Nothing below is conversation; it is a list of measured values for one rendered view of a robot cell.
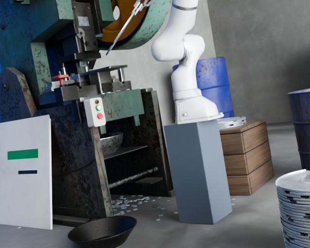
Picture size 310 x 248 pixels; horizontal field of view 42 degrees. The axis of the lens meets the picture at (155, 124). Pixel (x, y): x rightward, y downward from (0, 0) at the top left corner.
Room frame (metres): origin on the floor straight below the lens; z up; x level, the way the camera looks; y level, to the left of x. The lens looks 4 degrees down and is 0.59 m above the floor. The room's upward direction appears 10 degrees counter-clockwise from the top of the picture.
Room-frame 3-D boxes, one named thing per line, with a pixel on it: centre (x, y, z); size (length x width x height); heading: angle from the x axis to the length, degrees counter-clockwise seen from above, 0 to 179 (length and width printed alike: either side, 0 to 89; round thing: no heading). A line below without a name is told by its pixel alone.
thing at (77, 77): (2.33, 0.35, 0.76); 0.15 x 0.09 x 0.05; 138
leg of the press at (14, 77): (2.23, 0.64, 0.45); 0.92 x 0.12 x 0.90; 48
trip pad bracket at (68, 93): (1.95, 0.39, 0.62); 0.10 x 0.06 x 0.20; 138
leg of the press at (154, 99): (2.63, 0.28, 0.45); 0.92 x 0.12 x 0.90; 48
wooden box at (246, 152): (2.31, -0.37, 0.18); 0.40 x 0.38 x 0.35; 54
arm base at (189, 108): (1.80, -0.19, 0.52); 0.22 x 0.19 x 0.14; 52
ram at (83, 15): (2.31, 0.33, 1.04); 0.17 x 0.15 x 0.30; 48
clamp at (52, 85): (2.21, 0.47, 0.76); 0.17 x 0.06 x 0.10; 138
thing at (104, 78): (2.22, 0.23, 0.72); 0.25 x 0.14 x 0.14; 48
